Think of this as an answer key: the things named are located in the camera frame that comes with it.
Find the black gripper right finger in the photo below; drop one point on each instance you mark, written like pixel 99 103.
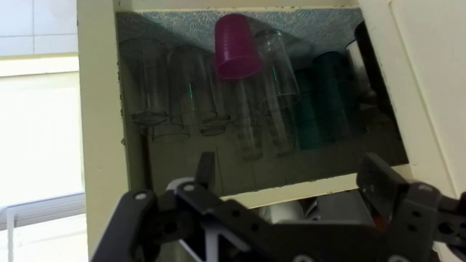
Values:
pixel 412 212

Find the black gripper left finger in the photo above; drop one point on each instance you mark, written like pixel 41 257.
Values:
pixel 140 222

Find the cream wall cupboard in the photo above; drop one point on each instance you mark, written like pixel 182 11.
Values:
pixel 102 120

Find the cream cupboard door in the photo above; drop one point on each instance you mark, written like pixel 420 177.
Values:
pixel 427 72

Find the teal tumbler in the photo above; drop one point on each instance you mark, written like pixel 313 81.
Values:
pixel 308 120
pixel 332 96

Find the small white bottle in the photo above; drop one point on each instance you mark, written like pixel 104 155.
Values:
pixel 356 65

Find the pink plastic cup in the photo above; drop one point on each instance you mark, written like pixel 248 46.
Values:
pixel 235 48

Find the speckled blue shelf liner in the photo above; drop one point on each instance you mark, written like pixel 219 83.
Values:
pixel 184 26

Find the tall clear glass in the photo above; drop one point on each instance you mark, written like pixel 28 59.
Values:
pixel 281 125
pixel 248 120

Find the clear drinking glass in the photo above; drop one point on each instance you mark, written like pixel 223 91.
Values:
pixel 278 62
pixel 194 91
pixel 146 81

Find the white dish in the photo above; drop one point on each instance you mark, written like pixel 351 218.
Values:
pixel 284 212

